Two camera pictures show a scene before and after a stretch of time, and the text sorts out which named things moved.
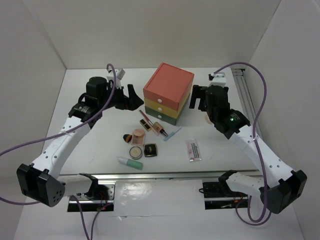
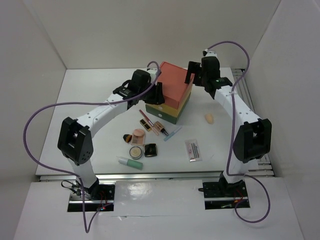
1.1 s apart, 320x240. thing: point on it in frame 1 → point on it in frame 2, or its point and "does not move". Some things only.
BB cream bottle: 158,129 does not move
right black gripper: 198,92 → 194,67
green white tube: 133,164 does not move
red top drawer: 169,85 does not move
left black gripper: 133,100 → 157,97
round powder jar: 135,152 does not move
